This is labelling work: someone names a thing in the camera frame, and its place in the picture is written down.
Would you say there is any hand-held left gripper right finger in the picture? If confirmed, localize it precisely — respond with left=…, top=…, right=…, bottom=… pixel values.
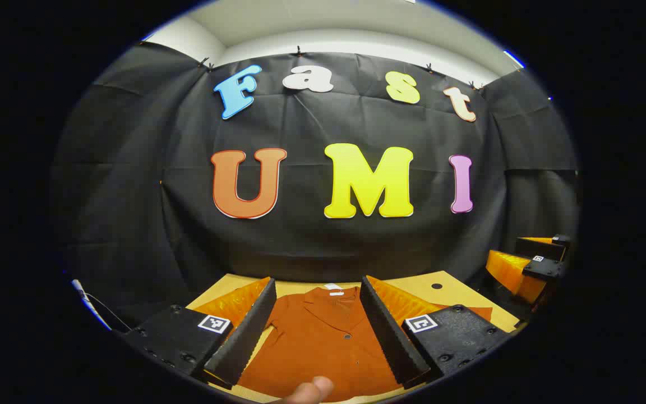
left=359, top=275, right=511, bottom=389

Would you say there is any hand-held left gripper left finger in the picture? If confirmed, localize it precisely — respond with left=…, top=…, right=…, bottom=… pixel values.
left=124, top=277, right=277, bottom=389

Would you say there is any orange button jacket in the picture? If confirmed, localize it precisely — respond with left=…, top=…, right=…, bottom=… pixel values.
left=237, top=286, right=493, bottom=402

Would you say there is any black backdrop cloth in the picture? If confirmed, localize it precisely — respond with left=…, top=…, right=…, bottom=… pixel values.
left=51, top=42, right=579, bottom=332

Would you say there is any thin white cable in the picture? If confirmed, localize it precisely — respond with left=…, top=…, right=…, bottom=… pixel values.
left=85, top=292, right=133, bottom=333

